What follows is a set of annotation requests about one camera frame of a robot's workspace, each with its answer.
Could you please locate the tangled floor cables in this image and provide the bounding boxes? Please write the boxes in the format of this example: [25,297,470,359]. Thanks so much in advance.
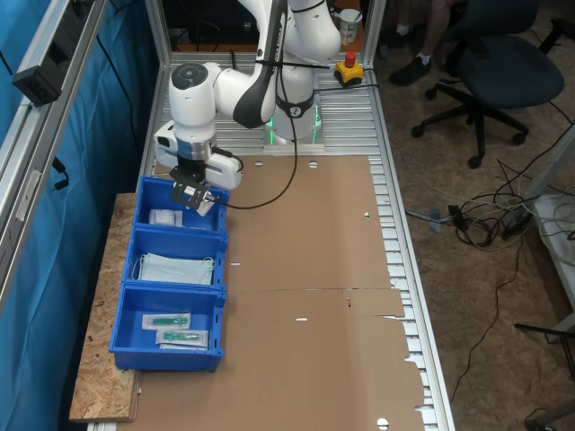
[403,156,575,253]

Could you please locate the long black floor cable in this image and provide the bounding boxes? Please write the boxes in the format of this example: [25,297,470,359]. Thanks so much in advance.
[447,120,575,406]

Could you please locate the white paper cup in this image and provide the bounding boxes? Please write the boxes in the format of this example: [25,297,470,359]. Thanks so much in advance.
[337,8,363,47]

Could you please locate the aluminium frame post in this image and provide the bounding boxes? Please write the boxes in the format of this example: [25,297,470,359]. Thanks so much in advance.
[142,0,175,177]
[360,0,377,65]

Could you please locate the chipboard wood panel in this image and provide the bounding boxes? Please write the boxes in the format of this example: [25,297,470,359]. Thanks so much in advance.
[67,191,146,424]

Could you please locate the packed surgical masks stack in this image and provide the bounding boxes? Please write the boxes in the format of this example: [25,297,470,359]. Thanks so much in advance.
[131,251,217,287]

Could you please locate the blue bin with cup masks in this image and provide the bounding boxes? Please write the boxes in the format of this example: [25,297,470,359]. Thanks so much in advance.
[133,175,232,235]

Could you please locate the yellow emergency stop button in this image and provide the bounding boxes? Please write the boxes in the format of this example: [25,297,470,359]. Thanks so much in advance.
[333,50,365,89]

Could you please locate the black chair base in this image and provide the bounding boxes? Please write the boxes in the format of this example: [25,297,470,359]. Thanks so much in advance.
[535,16,575,56]

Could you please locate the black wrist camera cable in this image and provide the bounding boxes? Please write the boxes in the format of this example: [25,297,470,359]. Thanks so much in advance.
[204,48,332,212]

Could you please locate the white packed cup mask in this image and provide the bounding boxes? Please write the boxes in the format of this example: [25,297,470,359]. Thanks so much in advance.
[192,197,218,221]
[147,207,185,228]

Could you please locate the clear packet with green syringe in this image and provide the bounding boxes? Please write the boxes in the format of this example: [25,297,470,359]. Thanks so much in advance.
[142,312,193,331]
[155,329,211,351]

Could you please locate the black stand foot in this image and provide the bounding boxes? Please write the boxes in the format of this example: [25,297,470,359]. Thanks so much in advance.
[513,320,575,347]

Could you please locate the brown cardboard sheet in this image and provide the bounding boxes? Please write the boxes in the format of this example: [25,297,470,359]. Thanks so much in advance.
[133,286,427,431]
[151,154,404,294]

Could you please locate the person's leg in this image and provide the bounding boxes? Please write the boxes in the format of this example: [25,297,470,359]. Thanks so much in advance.
[394,0,417,38]
[387,0,469,87]

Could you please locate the silver power strip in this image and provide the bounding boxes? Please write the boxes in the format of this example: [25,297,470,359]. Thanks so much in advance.
[12,0,110,108]

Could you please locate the blue bin with surgical masks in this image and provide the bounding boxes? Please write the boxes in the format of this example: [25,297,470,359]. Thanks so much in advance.
[121,225,231,294]

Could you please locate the blue bin with syringe packets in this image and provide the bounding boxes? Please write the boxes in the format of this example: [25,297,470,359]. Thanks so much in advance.
[108,281,226,374]

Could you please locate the black hanging cable plug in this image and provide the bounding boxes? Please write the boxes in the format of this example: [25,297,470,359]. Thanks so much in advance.
[50,155,72,193]

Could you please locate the long aluminium cross beam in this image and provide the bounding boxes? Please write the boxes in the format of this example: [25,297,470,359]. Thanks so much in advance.
[0,0,111,312]

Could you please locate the dark office chair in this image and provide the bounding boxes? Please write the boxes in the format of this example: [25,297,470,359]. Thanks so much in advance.
[410,0,566,171]

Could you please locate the white table leg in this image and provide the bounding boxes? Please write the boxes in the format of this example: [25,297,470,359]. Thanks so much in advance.
[519,124,575,228]

